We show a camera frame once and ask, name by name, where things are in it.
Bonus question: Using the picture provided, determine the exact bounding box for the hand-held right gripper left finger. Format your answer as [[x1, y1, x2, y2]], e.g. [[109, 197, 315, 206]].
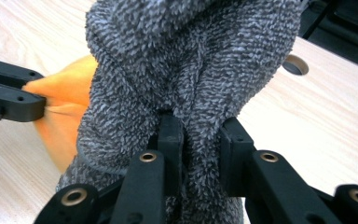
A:
[[110, 113, 186, 224]]

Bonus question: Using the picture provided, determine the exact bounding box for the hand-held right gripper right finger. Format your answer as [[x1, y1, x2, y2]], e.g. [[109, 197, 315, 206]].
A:
[[220, 117, 343, 224]]

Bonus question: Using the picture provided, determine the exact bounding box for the orange plush toy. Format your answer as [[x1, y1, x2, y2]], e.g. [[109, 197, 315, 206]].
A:
[[21, 55, 100, 174]]

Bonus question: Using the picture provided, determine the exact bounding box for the grey towel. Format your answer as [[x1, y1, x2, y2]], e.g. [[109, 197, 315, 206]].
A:
[[55, 0, 306, 224]]

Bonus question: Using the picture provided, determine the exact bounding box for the black folding chair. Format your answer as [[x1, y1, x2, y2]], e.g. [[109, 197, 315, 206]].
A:
[[298, 0, 358, 73]]

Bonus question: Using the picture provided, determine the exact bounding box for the round table cable hole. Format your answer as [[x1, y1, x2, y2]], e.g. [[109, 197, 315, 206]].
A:
[[282, 54, 310, 77]]

